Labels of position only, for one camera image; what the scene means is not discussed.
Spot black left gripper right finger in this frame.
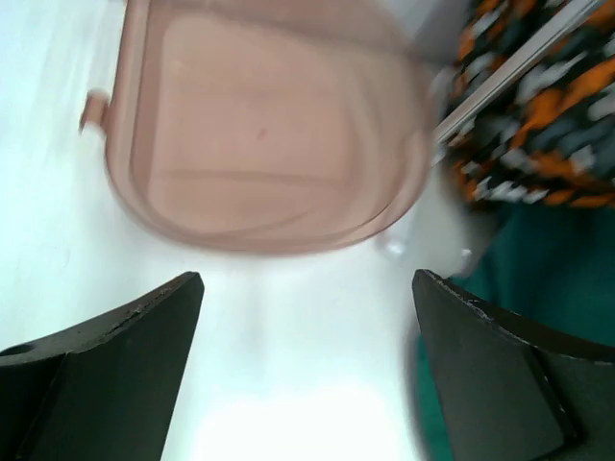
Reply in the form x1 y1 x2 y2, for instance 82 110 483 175
412 270 614 460

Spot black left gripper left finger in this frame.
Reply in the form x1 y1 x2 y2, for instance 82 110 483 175
1 272 204 461

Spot dark green shorts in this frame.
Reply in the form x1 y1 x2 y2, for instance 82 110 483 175
411 206 614 460

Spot orange black camouflage shorts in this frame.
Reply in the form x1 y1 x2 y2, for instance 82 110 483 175
447 1 614 208

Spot pink plastic basket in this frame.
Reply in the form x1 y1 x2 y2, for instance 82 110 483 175
80 1 432 255

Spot white metal clothes rack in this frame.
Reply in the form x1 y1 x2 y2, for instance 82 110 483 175
374 0 602 284

